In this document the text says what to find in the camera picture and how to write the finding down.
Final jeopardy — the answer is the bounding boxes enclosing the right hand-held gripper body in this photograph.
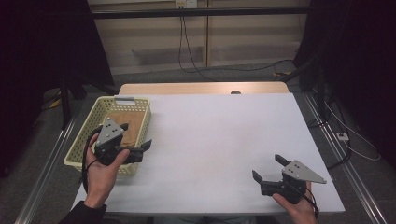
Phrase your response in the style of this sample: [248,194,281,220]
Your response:
[260,159,328,205]

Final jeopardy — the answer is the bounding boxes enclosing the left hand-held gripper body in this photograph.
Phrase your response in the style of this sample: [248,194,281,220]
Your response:
[93,117,145,167]

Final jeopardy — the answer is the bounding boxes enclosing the brown pants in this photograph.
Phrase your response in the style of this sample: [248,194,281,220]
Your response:
[105,110,147,149]

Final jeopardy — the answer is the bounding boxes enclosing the pale yellow plastic basket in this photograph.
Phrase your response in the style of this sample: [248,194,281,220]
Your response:
[63,95,152,178]

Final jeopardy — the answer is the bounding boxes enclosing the person's right hand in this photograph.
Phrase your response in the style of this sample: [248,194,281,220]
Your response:
[272,182,319,224]

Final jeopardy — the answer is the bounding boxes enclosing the person's left hand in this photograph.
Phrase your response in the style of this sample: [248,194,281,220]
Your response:
[83,133,131,210]

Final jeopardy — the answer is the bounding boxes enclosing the black metal stand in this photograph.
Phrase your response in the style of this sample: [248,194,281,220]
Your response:
[58,74,89,131]

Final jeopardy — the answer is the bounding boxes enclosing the white table mat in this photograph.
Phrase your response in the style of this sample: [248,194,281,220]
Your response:
[69,92,346,217]

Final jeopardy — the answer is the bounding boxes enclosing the black curtain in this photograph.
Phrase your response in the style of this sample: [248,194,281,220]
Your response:
[292,0,396,171]
[0,0,115,179]

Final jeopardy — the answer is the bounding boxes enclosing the black horizontal metal bar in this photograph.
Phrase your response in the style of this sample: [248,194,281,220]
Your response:
[90,6,312,21]

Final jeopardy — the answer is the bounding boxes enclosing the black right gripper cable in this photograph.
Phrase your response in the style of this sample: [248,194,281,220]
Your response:
[290,178,320,219]

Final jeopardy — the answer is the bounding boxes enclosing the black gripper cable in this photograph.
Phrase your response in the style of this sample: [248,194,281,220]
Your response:
[290,178,320,219]
[80,124,104,194]

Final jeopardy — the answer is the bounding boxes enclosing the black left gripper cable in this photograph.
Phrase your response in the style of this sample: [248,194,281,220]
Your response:
[80,124,104,194]

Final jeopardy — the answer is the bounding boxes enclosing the black floor cable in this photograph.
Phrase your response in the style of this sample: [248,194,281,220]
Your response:
[306,117,353,171]

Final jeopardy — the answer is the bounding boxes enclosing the aluminium floor rail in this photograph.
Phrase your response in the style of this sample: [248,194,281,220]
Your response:
[13,105,86,224]
[303,92,389,224]

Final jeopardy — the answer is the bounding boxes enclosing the white floor cable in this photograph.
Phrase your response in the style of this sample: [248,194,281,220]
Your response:
[323,101,382,162]

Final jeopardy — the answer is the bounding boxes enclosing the long black wall cable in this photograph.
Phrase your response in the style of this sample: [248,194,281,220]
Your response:
[177,7,294,75]

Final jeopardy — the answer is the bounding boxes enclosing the short black wall cable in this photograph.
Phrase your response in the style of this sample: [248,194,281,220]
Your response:
[181,15,219,83]

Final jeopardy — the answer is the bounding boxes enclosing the white wall outlet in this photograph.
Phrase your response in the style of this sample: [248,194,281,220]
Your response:
[175,0,199,9]

